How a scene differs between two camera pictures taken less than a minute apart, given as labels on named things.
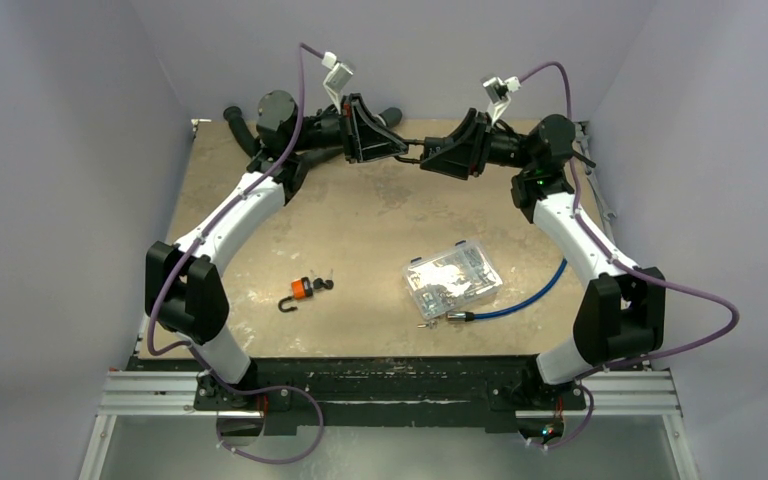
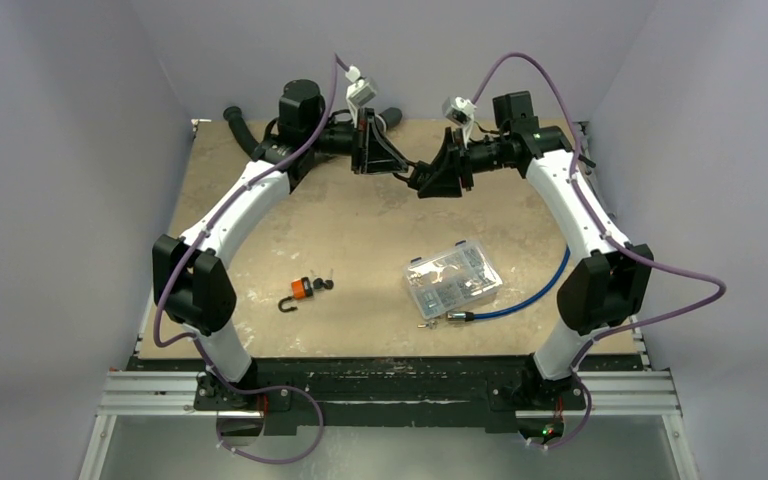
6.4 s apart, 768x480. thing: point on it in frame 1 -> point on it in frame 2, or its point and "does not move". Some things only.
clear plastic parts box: x=451 y=278 does not move
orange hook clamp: x=304 y=288 does not move
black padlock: x=432 y=144 -> x=420 y=176
